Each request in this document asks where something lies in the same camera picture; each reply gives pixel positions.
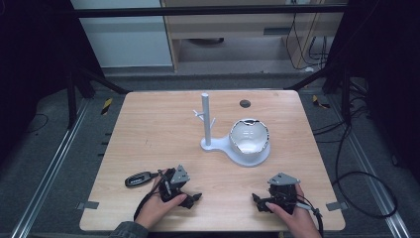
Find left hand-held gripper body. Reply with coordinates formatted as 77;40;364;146
157;164;191;203

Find white key stand with pole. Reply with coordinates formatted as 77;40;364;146
192;92;272;169

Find white cabinet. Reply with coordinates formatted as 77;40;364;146
69;0;174;69

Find person's left hand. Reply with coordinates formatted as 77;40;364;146
134;174;188;231

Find black car key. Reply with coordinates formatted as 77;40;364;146
124;170;164;188

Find person's right hand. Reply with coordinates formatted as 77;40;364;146
264;183;324;238

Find white bowl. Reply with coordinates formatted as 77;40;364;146
229;117;270;155

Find metal floor rail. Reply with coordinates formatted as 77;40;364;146
9;98;91;238
326;93;412;238

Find black metal stand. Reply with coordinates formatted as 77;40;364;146
283;63;369;126
63;62;132;131

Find wooden desk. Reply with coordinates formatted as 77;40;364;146
160;0;349;72

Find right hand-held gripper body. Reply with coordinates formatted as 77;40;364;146
266;172;301;215

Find black curtain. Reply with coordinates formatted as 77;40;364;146
0;0;107;160
321;0;420;184

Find right hand-held gripper cable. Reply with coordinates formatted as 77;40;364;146
296;193;325;238

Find left hand-held gripper cable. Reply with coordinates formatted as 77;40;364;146
133;184;157;222

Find yellow black floor tape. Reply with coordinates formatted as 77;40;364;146
311;94;332;110
100;97;114;116

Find grey tape strip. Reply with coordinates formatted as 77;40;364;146
325;200;350;212
75;200;100;211

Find black horizontal frame bar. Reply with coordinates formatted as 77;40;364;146
71;3;349;19

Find hand-held gripper cable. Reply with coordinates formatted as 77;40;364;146
296;193;325;238
133;184;157;222

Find black hanging cables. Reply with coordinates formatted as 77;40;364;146
284;0;331;71

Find black floor cable loop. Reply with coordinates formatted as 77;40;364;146
311;98;399;220

